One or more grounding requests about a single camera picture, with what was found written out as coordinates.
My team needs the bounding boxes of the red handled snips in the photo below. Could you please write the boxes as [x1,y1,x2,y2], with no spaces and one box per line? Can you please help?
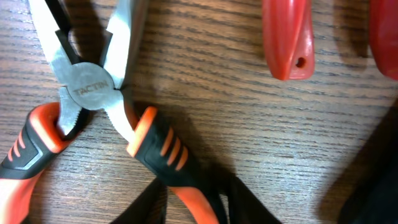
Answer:
[262,0,397,80]

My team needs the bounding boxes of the orange black needle-nose pliers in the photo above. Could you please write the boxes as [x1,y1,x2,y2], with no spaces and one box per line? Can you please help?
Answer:
[1,1,227,223]

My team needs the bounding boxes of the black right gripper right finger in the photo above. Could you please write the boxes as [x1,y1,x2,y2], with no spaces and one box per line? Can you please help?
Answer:
[337,101,397,224]

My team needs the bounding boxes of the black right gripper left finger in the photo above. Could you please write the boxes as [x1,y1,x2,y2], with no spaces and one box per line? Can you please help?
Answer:
[112,175,280,224]

